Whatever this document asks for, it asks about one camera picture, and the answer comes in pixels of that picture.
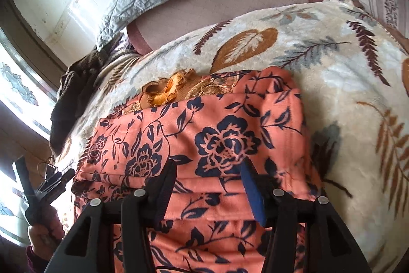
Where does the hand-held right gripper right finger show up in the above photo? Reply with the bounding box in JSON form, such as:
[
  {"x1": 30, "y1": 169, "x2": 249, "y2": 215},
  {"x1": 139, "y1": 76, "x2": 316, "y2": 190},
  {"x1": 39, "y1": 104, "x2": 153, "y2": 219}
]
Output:
[{"x1": 240, "y1": 159, "x2": 373, "y2": 273}]

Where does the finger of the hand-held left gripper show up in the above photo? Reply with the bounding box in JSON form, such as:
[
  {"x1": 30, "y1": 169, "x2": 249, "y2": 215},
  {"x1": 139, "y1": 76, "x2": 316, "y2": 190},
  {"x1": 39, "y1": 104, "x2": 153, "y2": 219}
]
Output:
[
  {"x1": 41, "y1": 168, "x2": 76, "y2": 201},
  {"x1": 13, "y1": 156, "x2": 34, "y2": 201}
]

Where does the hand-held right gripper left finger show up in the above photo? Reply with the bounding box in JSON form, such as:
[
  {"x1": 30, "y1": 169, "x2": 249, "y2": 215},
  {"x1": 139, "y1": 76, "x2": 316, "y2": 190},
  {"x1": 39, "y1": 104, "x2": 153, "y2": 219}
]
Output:
[{"x1": 45, "y1": 159, "x2": 178, "y2": 273}]

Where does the orange floral garment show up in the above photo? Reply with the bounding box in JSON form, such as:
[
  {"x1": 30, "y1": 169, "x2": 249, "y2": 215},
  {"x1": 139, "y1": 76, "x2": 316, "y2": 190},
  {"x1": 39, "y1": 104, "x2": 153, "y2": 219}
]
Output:
[{"x1": 72, "y1": 67, "x2": 324, "y2": 273}]

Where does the person's left forearm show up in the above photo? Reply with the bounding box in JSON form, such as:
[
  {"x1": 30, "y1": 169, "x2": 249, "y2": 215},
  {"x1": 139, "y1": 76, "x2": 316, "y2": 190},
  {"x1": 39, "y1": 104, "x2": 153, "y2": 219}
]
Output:
[{"x1": 25, "y1": 245, "x2": 49, "y2": 273}]

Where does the person's left hand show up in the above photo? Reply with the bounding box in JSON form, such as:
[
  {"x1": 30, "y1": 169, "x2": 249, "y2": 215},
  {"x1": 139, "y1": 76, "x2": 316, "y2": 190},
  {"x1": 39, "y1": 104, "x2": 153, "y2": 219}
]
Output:
[{"x1": 27, "y1": 204, "x2": 66, "y2": 258}]

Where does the wooden stained glass door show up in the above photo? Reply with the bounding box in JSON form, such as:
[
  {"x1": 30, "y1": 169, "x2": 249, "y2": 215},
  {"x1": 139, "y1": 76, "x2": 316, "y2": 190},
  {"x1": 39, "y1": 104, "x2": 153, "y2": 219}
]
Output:
[{"x1": 0, "y1": 0, "x2": 68, "y2": 249}]

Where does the brown fleece cloth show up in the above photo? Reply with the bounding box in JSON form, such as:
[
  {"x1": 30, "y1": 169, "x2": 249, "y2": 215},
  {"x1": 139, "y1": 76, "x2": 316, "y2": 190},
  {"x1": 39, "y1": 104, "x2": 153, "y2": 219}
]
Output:
[{"x1": 49, "y1": 47, "x2": 129, "y2": 156}]

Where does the purple striped cloth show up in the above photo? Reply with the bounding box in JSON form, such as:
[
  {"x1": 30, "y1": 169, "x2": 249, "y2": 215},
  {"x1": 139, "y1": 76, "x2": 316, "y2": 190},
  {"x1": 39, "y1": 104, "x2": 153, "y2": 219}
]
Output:
[{"x1": 105, "y1": 32, "x2": 139, "y2": 57}]

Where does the leaf print blanket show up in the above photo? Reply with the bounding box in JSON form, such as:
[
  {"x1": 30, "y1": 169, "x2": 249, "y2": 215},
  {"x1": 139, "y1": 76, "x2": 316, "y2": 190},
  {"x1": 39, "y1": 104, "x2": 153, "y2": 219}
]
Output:
[{"x1": 56, "y1": 0, "x2": 409, "y2": 273}]

